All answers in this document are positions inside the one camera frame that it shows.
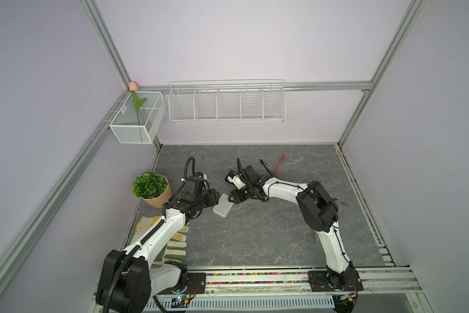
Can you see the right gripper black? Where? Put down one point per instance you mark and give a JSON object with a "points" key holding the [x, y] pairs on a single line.
{"points": [[237, 196]]}

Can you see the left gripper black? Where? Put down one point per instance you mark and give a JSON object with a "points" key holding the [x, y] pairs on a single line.
{"points": [[213, 199]]}

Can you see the white network switch box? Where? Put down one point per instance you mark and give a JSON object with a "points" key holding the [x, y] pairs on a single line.
{"points": [[223, 207]]}

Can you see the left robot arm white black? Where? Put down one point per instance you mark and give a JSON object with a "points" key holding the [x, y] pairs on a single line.
{"points": [[140, 254]]}

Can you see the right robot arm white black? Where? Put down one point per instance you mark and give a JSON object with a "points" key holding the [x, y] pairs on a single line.
{"points": [[319, 211]]}

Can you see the green potted plant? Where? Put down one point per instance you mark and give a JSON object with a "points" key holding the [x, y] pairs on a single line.
{"points": [[153, 188]]}

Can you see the yellow white work glove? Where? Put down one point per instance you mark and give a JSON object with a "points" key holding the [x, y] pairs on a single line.
{"points": [[174, 249]]}

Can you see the pink tulip artificial flower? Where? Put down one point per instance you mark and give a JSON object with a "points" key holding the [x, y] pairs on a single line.
{"points": [[138, 103]]}

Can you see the white wire wall shelf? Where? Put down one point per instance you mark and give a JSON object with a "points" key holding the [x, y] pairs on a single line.
{"points": [[227, 101]]}

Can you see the white mesh wall basket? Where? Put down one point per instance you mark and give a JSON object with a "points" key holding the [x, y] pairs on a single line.
{"points": [[124, 124]]}

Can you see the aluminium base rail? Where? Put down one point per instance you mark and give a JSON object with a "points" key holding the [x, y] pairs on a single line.
{"points": [[279, 282]]}

